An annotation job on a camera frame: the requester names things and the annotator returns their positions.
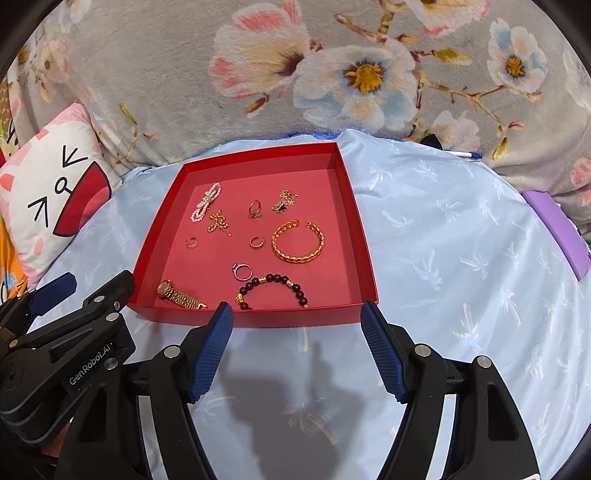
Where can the small gold hoop earring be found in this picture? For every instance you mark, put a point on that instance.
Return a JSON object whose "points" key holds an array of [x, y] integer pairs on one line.
{"points": [[190, 243], [254, 243]]}

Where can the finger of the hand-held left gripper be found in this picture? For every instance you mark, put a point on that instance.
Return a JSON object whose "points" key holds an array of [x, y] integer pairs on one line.
{"points": [[55, 286], [104, 295]]}

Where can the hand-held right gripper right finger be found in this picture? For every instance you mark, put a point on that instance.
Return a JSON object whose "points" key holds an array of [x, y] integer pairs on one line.
{"points": [[383, 355]]}

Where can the red cardboard box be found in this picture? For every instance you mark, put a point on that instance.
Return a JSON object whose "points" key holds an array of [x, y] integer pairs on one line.
{"points": [[295, 318]]}

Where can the grey floral blanket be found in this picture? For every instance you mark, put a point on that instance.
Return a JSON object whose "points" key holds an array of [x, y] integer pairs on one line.
{"points": [[184, 92]]}

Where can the white pen with blue cap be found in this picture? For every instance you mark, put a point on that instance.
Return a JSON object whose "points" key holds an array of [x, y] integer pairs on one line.
{"points": [[461, 153]]}

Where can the orange printed cloth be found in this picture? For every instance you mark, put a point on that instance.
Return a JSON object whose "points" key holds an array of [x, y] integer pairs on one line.
{"points": [[9, 277]]}

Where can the purple box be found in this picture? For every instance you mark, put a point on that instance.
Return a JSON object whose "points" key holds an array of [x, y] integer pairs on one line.
{"points": [[558, 230]]}

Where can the light blue palm-print sheet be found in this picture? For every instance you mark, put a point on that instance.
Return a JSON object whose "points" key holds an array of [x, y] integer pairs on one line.
{"points": [[461, 277]]}

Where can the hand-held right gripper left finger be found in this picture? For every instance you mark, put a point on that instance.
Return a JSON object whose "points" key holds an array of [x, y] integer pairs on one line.
{"points": [[212, 350]]}

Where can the gold wrist watch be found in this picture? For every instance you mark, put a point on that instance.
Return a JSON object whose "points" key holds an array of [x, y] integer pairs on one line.
{"points": [[164, 288]]}

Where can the white cartoon face pillow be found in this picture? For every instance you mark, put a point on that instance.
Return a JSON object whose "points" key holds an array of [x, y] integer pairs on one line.
{"points": [[46, 184]]}

